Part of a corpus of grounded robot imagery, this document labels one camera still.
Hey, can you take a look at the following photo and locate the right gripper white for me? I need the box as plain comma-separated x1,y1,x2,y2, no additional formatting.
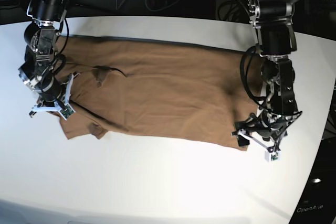
29,72,79,116

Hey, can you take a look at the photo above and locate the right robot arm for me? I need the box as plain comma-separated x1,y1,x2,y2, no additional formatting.
18,0,75,120

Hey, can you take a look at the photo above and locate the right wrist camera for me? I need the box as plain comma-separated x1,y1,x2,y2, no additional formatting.
59,104,75,120

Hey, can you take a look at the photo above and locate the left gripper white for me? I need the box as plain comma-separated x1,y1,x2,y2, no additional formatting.
231,129,278,152

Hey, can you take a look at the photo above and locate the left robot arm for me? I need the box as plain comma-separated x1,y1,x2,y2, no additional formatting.
232,0,302,161

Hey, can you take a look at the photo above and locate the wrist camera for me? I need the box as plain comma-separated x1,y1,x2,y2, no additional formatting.
265,151,281,162
59,104,75,120

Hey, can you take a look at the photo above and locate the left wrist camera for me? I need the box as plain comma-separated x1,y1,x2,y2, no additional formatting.
265,151,281,162

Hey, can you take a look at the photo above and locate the black OpenArm base plate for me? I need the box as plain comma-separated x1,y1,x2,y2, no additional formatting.
289,137,335,224

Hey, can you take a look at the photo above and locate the brown T-shirt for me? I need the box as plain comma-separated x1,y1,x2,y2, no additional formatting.
57,37,257,148

